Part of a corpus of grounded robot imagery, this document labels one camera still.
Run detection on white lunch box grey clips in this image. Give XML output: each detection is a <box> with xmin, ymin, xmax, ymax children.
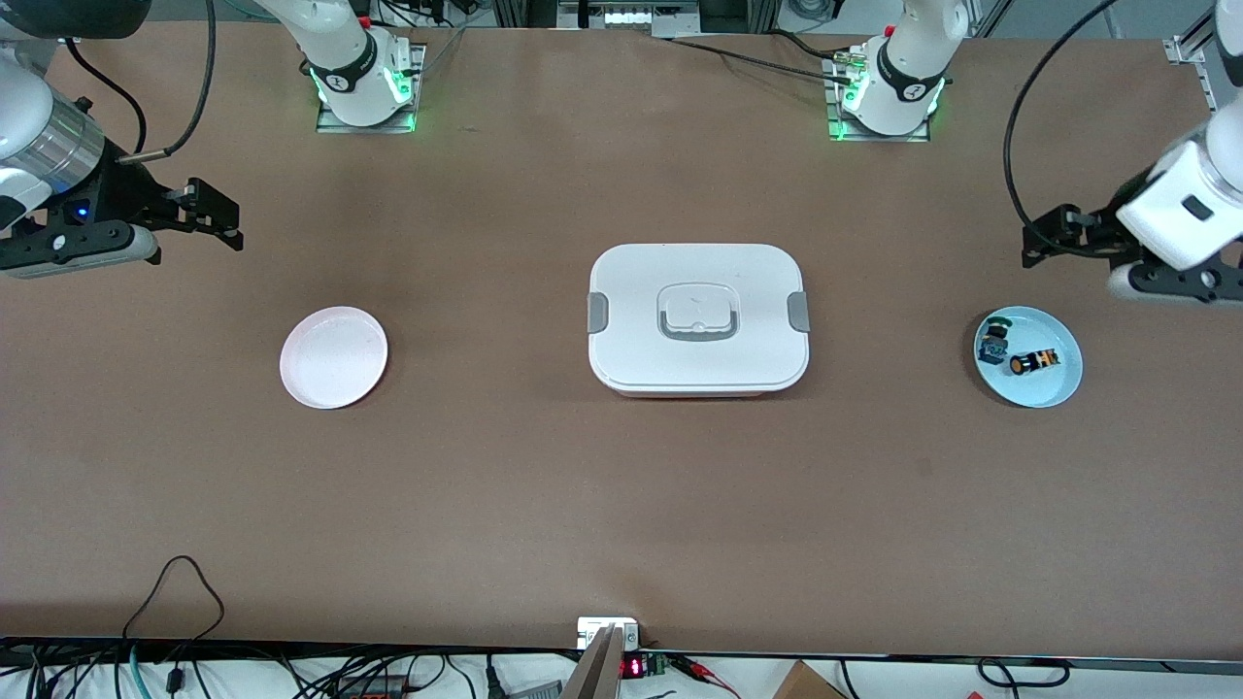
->
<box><xmin>587</xmin><ymin>243</ymin><xmax>811</xmax><ymax>400</ymax></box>

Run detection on lit grey control box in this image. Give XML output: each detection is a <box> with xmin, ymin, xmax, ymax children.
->
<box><xmin>557</xmin><ymin>0</ymin><xmax>702</xmax><ymax>32</ymax></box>

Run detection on light blue round plate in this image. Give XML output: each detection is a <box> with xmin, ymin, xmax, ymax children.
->
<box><xmin>973</xmin><ymin>306</ymin><xmax>1084</xmax><ymax>409</ymax></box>

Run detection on pale pink round plate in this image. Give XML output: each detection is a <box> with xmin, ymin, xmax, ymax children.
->
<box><xmin>280</xmin><ymin>306</ymin><xmax>389</xmax><ymax>410</ymax></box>

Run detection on brown cardboard piece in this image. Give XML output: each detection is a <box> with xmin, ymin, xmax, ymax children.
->
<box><xmin>771</xmin><ymin>661</ymin><xmax>847</xmax><ymax>699</ymax></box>

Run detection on small white mounted device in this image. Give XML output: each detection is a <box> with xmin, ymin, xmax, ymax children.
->
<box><xmin>577</xmin><ymin>616</ymin><xmax>641</xmax><ymax>650</ymax></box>

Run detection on grey metal bar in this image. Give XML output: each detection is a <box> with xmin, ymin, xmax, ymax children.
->
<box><xmin>557</xmin><ymin>626</ymin><xmax>625</xmax><ymax>699</ymax></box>

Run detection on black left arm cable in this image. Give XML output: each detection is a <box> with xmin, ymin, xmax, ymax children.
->
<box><xmin>1002</xmin><ymin>0</ymin><xmax>1120</xmax><ymax>232</ymax></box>

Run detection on green push button switch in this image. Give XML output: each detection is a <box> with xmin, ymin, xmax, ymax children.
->
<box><xmin>977</xmin><ymin>316</ymin><xmax>1014</xmax><ymax>367</ymax></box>

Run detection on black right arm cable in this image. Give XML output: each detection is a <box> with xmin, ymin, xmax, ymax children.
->
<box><xmin>62</xmin><ymin>0</ymin><xmax>218</xmax><ymax>162</ymax></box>

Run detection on aluminium frame profile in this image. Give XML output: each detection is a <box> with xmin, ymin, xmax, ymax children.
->
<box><xmin>1162</xmin><ymin>33</ymin><xmax>1221</xmax><ymax>114</ymax></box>

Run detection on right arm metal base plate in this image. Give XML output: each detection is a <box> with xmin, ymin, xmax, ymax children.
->
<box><xmin>315</xmin><ymin>43</ymin><xmax>429</xmax><ymax>135</ymax></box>

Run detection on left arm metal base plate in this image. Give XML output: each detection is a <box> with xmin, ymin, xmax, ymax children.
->
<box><xmin>824</xmin><ymin>49</ymin><xmax>934</xmax><ymax>145</ymax></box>

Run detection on black looped cable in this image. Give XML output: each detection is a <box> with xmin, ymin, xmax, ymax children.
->
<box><xmin>121</xmin><ymin>554</ymin><xmax>227</xmax><ymax>643</ymax></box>

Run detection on black cable to arm base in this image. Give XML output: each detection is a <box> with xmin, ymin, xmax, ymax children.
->
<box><xmin>668</xmin><ymin>29</ymin><xmax>861</xmax><ymax>86</ymax></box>

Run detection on thin black cable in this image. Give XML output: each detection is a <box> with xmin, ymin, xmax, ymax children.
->
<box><xmin>975</xmin><ymin>657</ymin><xmax>1072</xmax><ymax>689</ymax></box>

